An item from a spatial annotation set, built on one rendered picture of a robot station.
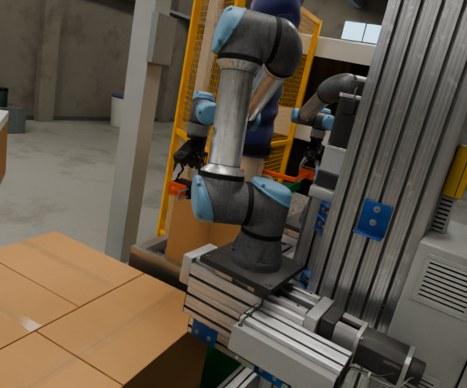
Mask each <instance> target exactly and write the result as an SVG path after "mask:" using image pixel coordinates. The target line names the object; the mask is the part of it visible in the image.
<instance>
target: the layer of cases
mask: <svg viewBox="0 0 467 388"><path fill-rule="evenodd" d="M185 296H186V293H185V292H184V291H182V290H180V289H177V288H175V287H173V286H171V285H169V284H167V283H164V282H162V281H160V280H158V279H156V278H154V277H152V276H150V275H147V274H144V273H143V272H141V271H139V270H138V269H135V268H133V267H131V266H128V265H126V264H125V263H122V262H120V261H118V260H116V259H114V258H112V257H110V256H107V255H106V254H104V253H101V252H99V251H97V250H95V249H93V248H91V247H89V246H86V245H84V244H82V243H80V242H78V241H76V240H74V239H71V238H69V237H68V236H65V235H63V234H61V233H60V232H56V231H55V232H50V233H47V234H44V235H41V236H36V237H34V238H31V239H27V240H24V241H21V242H16V243H13V244H11V245H7V246H3V247H0V388H194V387H195V386H196V385H197V384H198V383H199V382H200V380H201V376H202V372H203V366H204V362H205V359H206V354H207V348H208V344H206V343H205V342H203V341H202V340H200V339H198V338H196V337H195V336H193V335H192V334H191V333H190V332H188V331H187V326H188V322H189V318H190V316H189V315H187V314H186V313H184V312H183V304H184V300H185Z"/></svg>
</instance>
